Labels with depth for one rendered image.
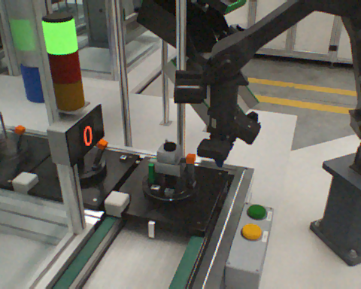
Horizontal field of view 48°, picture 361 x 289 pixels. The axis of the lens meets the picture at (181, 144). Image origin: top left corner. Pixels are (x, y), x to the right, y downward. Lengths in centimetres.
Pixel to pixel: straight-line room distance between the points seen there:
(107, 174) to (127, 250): 23
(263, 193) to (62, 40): 73
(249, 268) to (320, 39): 421
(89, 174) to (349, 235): 63
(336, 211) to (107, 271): 53
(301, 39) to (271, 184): 378
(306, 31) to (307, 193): 377
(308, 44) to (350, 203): 403
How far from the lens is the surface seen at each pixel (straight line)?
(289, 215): 112
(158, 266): 88
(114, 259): 91
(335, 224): 103
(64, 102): 72
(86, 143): 76
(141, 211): 93
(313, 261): 102
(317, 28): 487
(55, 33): 68
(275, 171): 128
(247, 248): 86
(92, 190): 101
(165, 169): 94
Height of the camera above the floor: 156
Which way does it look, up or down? 30 degrees down
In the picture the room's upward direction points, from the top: straight up
